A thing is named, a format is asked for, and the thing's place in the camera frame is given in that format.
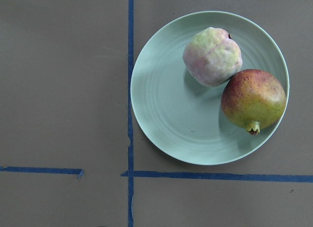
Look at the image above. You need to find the green pink peach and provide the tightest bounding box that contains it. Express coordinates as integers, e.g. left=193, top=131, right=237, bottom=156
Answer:
left=182, top=27, right=243, bottom=87

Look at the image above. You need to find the red yellow apple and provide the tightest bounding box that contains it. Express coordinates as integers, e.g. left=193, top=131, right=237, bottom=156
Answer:
left=221, top=69, right=287, bottom=136

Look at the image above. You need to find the green plate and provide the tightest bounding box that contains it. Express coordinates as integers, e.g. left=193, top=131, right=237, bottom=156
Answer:
left=130, top=11, right=289, bottom=165

